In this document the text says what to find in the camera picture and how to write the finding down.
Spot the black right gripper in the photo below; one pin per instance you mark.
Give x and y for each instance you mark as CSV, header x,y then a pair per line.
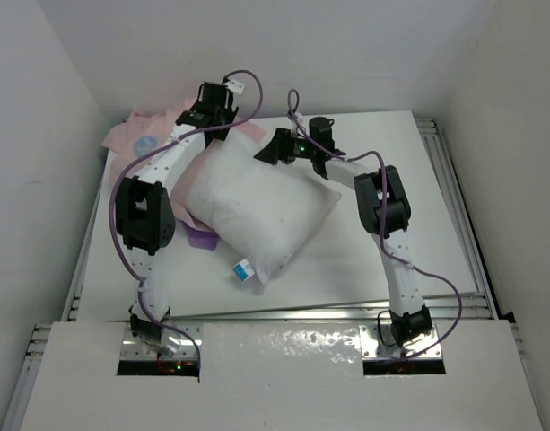
x,y
279,148

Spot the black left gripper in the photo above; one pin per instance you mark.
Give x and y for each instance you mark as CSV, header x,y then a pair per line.
x,y
230,110

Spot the white pillow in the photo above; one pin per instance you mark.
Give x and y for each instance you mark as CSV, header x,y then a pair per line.
x,y
264,212

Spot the pink purple pillowcase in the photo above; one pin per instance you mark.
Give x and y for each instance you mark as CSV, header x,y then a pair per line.
x,y
139,135

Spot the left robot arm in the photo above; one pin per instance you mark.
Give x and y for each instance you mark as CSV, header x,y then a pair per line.
x,y
143,215

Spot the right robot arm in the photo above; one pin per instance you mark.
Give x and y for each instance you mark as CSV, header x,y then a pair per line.
x,y
382,204

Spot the blue white pillow label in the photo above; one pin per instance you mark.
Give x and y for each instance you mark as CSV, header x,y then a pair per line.
x,y
243,270

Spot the white front cover board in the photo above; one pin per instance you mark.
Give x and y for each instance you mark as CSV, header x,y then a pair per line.
x,y
280,377

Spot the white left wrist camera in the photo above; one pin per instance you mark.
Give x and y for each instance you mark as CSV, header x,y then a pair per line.
x,y
234,86

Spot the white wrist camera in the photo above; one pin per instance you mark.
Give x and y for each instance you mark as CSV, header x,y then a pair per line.
x,y
234,86
298,130

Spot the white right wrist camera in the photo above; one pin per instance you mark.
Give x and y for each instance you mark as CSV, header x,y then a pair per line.
x,y
298,130

